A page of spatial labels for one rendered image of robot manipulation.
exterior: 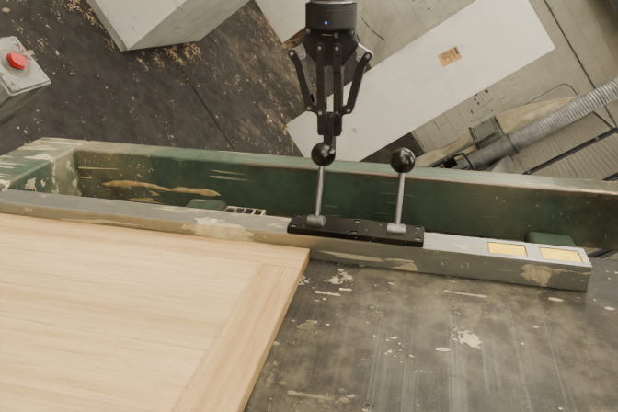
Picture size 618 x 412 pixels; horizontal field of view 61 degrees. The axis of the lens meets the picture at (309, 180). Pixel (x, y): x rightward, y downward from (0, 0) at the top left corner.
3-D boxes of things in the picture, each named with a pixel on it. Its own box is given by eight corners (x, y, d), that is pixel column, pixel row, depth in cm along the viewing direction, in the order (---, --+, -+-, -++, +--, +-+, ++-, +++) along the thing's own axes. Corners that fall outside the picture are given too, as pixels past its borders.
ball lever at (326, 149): (305, 228, 82) (314, 143, 83) (329, 231, 81) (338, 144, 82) (300, 228, 78) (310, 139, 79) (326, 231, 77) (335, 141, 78)
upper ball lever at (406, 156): (383, 236, 79) (391, 149, 81) (408, 239, 78) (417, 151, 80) (382, 236, 75) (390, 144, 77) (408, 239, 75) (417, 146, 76)
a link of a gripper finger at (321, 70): (325, 43, 77) (315, 43, 77) (323, 118, 81) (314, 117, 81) (330, 40, 80) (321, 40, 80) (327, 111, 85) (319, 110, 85)
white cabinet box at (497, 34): (303, 112, 499) (508, -21, 418) (337, 164, 506) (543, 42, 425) (283, 125, 444) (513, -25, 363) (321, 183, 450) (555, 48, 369)
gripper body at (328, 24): (363, -1, 79) (361, 62, 82) (308, -2, 80) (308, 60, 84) (356, 3, 72) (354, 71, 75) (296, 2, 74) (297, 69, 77)
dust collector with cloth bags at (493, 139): (392, 158, 683) (558, 65, 596) (420, 203, 691) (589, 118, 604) (375, 192, 558) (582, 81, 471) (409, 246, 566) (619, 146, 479)
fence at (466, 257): (12, 209, 96) (6, 188, 94) (577, 272, 76) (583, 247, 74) (-9, 221, 91) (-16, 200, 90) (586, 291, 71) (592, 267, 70)
